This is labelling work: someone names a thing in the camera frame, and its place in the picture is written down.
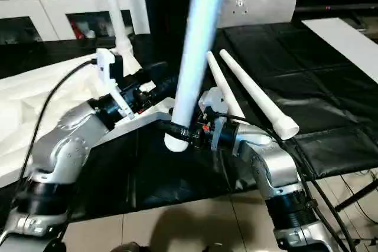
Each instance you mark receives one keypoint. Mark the white plastic table leg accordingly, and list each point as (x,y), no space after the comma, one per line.
(113,13)
(260,95)
(221,83)
(198,42)

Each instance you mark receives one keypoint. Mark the white plastic table top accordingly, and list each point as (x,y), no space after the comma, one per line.
(44,92)

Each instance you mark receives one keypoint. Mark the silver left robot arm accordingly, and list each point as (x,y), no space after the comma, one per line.
(74,137)

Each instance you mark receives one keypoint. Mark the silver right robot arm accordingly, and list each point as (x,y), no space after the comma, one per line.
(274,163)

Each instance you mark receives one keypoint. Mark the dark right robot foot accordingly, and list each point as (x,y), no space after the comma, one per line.
(214,247)

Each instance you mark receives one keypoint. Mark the dark robot foot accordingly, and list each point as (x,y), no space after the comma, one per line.
(214,247)
(130,247)

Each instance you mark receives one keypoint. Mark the white glass-door cabinet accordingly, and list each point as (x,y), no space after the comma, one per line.
(59,1)

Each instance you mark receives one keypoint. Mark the black work mat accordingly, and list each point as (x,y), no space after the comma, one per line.
(310,72)

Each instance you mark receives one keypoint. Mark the dark left robot foot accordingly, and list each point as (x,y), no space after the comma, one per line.
(130,247)

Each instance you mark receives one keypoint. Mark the black tripod leg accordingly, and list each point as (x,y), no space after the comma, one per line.
(357,196)

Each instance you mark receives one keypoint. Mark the black bar with red mark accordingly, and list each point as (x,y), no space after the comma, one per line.
(339,7)

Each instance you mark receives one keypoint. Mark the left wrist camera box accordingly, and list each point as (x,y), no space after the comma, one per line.
(104,66)

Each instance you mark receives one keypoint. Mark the chrome tube frame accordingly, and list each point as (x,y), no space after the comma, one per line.
(366,241)

